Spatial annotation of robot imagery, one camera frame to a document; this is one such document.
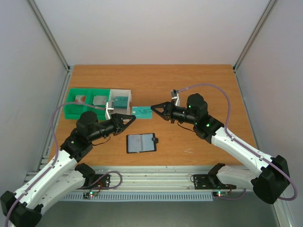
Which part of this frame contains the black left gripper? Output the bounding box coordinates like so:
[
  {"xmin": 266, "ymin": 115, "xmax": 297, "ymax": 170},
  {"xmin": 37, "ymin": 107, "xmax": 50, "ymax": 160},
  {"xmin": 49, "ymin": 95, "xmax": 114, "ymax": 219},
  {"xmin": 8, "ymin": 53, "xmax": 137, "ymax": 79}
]
[{"xmin": 89, "ymin": 113, "xmax": 136, "ymax": 142}]

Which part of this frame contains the black leather card holder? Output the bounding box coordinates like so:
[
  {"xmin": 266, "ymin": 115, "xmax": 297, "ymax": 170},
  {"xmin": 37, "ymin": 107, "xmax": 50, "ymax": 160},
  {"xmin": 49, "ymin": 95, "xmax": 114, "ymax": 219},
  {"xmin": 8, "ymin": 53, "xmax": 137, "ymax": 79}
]
[{"xmin": 126, "ymin": 133, "xmax": 159, "ymax": 154}]

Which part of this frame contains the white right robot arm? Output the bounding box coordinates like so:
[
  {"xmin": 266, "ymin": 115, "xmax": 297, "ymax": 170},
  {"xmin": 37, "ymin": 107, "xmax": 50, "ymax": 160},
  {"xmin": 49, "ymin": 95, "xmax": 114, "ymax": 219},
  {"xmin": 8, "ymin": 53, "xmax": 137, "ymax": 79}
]
[{"xmin": 151, "ymin": 93, "xmax": 290, "ymax": 204}]

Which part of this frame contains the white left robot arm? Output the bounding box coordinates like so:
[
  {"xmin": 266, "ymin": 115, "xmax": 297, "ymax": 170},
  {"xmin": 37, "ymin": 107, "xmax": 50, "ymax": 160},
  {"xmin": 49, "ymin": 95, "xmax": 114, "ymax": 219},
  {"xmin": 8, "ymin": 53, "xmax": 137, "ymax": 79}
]
[{"xmin": 0, "ymin": 111, "xmax": 136, "ymax": 227}]

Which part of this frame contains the teal VIP card stack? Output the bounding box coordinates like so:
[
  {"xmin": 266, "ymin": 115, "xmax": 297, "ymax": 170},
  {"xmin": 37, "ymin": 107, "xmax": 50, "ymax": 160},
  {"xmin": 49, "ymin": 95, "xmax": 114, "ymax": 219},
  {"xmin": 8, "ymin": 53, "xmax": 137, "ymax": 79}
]
[{"xmin": 113, "ymin": 96, "xmax": 129, "ymax": 109}]

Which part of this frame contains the grey card with red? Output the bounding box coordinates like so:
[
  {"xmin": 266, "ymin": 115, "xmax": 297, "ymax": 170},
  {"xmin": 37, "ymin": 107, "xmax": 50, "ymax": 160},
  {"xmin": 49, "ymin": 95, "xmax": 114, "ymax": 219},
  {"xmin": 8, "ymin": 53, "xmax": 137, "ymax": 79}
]
[{"xmin": 93, "ymin": 96, "xmax": 107, "ymax": 106}]

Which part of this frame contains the red patterned card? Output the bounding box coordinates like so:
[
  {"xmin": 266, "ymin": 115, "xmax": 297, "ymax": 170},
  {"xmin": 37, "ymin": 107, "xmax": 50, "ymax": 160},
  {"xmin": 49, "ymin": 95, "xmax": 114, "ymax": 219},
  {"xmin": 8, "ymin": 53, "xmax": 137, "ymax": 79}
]
[{"xmin": 74, "ymin": 95, "xmax": 86, "ymax": 103}]

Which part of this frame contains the white plastic bin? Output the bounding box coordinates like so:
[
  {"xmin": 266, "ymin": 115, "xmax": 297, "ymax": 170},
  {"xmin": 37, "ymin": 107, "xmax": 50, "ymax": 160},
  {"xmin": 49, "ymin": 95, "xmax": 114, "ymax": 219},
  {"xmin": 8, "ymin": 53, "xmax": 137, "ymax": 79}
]
[{"xmin": 108, "ymin": 89, "xmax": 132, "ymax": 114}]

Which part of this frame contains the green plastic bin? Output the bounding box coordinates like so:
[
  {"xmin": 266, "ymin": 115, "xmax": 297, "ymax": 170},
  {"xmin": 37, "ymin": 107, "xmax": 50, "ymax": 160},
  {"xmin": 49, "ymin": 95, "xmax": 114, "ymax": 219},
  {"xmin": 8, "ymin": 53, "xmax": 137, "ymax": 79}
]
[{"xmin": 63, "ymin": 87, "xmax": 112, "ymax": 120}]

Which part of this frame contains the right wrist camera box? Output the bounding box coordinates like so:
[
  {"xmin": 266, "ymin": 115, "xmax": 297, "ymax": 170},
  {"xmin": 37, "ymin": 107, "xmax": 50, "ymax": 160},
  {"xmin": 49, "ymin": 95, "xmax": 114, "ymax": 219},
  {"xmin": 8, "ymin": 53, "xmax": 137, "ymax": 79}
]
[{"xmin": 171, "ymin": 89, "xmax": 180, "ymax": 106}]

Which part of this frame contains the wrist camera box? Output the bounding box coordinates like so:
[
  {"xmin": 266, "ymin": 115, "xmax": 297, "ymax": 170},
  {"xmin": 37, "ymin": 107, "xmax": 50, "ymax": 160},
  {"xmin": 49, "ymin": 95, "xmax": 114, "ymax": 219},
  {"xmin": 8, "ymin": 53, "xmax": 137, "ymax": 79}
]
[
  {"xmin": 105, "ymin": 101, "xmax": 114, "ymax": 120},
  {"xmin": 171, "ymin": 89, "xmax": 180, "ymax": 106}
]

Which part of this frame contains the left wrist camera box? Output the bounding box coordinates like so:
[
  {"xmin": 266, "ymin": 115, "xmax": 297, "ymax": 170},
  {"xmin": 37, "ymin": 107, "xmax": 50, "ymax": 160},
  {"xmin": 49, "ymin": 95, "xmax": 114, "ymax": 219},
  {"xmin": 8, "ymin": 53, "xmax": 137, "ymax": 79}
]
[{"xmin": 105, "ymin": 101, "xmax": 114, "ymax": 120}]

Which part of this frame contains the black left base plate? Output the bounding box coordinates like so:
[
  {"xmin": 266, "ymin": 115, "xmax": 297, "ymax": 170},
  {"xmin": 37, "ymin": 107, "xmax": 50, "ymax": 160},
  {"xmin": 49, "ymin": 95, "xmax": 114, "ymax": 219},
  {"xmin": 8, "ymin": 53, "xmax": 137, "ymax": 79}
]
[{"xmin": 80, "ymin": 174, "xmax": 111, "ymax": 189}]

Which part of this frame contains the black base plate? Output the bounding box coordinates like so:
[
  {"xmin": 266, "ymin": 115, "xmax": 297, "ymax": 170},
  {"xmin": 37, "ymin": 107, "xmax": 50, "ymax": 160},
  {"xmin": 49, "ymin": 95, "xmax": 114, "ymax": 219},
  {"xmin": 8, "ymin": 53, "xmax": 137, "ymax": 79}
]
[
  {"xmin": 80, "ymin": 174, "xmax": 111, "ymax": 189},
  {"xmin": 190, "ymin": 174, "xmax": 237, "ymax": 190}
]

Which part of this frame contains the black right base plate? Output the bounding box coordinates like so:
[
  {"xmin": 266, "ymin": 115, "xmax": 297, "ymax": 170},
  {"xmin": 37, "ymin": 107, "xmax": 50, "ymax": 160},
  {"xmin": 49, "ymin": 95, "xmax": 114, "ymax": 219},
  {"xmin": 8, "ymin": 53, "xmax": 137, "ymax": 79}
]
[{"xmin": 190, "ymin": 174, "xmax": 237, "ymax": 190}]

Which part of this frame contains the grey slotted cable duct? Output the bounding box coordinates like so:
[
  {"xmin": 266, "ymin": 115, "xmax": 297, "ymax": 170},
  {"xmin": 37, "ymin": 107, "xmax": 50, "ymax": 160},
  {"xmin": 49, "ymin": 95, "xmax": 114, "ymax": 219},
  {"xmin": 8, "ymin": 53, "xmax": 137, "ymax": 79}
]
[{"xmin": 60, "ymin": 192, "xmax": 213, "ymax": 202}]

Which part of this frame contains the grey aluminium frame rail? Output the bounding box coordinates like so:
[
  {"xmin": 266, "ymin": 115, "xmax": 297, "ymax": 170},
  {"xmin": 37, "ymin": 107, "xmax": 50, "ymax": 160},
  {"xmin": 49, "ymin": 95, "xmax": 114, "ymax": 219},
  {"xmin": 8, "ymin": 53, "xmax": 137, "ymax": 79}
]
[{"xmin": 26, "ymin": 0, "xmax": 71, "ymax": 71}]

